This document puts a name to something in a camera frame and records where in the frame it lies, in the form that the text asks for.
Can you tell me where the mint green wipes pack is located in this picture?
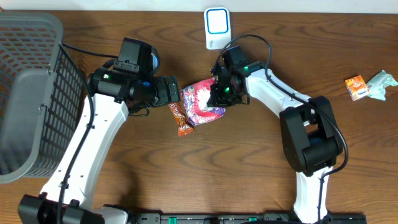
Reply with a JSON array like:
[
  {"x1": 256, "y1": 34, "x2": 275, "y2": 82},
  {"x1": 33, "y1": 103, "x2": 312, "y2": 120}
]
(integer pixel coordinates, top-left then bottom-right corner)
[{"x1": 366, "y1": 70, "x2": 397, "y2": 101}]

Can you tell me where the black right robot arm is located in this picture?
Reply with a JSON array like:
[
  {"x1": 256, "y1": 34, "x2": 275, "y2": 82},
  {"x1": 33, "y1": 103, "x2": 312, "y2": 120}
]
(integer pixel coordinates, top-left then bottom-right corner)
[{"x1": 208, "y1": 46, "x2": 343, "y2": 223}]

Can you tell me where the red purple snack bag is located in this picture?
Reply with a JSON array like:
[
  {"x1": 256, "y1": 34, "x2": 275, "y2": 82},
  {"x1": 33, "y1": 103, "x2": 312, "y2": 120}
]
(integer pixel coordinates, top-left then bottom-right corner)
[{"x1": 181, "y1": 78, "x2": 226, "y2": 126}]

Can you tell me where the white barcode scanner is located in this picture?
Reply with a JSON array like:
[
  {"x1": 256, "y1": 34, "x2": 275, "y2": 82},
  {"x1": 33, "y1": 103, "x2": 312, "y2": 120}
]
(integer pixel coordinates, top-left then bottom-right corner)
[{"x1": 203, "y1": 7, "x2": 231, "y2": 50}]

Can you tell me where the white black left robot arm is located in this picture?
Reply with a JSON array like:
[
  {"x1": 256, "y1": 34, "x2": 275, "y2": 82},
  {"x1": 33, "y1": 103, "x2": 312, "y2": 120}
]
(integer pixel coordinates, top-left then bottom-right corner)
[{"x1": 18, "y1": 37, "x2": 180, "y2": 223}]

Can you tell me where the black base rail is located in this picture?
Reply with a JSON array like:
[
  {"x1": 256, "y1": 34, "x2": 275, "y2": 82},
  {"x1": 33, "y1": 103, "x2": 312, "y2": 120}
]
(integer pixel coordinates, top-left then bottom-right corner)
[{"x1": 127, "y1": 212, "x2": 368, "y2": 224}]

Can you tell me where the orange red chocolate bar wrapper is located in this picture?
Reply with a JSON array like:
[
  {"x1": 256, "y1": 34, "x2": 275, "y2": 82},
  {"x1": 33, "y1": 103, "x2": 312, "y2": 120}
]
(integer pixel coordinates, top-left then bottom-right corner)
[{"x1": 169, "y1": 102, "x2": 194, "y2": 137}]

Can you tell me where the small orange box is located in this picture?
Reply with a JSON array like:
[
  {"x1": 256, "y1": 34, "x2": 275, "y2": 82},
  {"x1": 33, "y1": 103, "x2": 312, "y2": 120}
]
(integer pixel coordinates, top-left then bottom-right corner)
[{"x1": 345, "y1": 75, "x2": 370, "y2": 101}]

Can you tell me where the dark grey plastic basket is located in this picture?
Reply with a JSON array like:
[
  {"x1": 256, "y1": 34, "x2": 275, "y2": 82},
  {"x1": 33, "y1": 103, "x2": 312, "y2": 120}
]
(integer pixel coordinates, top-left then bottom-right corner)
[{"x1": 1, "y1": 12, "x2": 83, "y2": 184}]

